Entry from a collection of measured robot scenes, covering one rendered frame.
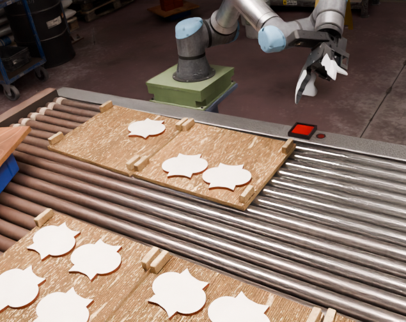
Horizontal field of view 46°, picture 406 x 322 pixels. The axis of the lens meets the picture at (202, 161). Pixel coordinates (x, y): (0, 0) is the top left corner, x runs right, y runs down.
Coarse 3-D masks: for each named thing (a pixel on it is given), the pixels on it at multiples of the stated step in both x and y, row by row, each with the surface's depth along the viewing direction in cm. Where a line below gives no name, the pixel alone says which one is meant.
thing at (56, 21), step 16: (32, 0) 474; (48, 0) 484; (16, 16) 480; (32, 16) 481; (48, 16) 489; (16, 32) 495; (32, 32) 489; (48, 32) 494; (64, 32) 512; (32, 48) 499; (48, 48) 501; (64, 48) 514; (48, 64) 510
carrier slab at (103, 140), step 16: (112, 112) 190; (128, 112) 188; (144, 112) 186; (80, 128) 182; (96, 128) 181; (112, 128) 179; (64, 144) 174; (80, 144) 172; (96, 144) 171; (112, 144) 169; (128, 144) 168; (144, 144) 166; (160, 144) 165; (96, 160) 161; (112, 160) 160; (128, 160) 159
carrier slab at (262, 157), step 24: (168, 144) 164; (192, 144) 162; (216, 144) 160; (240, 144) 158; (264, 144) 156; (144, 168) 154; (264, 168) 145; (192, 192) 140; (216, 192) 138; (240, 192) 136
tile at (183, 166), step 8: (168, 160) 153; (176, 160) 153; (184, 160) 152; (192, 160) 152; (200, 160) 151; (168, 168) 150; (176, 168) 149; (184, 168) 149; (192, 168) 148; (200, 168) 147; (168, 176) 147; (176, 176) 147; (184, 176) 146
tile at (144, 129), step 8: (144, 120) 179; (152, 120) 178; (128, 128) 175; (136, 128) 174; (144, 128) 173; (152, 128) 173; (160, 128) 172; (136, 136) 171; (144, 136) 169; (152, 136) 170
